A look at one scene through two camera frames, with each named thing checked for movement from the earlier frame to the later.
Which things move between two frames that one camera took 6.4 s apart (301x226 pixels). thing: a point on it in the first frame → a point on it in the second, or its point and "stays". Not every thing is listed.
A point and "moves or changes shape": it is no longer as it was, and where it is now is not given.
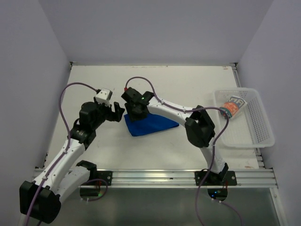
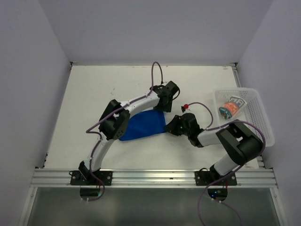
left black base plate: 106,175 stays
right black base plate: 227,178 stays
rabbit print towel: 232,106 stays
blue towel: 150,123 moves or changes shape
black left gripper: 114,116 → 167,108
